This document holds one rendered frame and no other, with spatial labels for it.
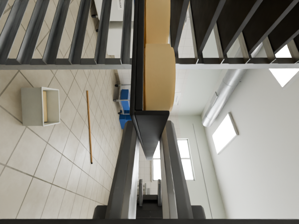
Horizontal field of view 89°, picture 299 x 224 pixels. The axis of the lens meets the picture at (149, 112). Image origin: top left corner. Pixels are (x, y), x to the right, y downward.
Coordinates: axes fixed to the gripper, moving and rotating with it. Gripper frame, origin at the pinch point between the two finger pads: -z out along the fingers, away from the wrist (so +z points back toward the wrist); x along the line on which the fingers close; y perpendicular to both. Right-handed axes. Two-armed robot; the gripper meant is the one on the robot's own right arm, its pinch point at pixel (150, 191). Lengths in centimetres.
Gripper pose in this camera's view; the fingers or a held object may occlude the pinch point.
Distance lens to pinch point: 45.3
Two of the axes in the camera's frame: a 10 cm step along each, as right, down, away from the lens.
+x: 10.0, 0.0, 0.0
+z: 0.0, 9.8, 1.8
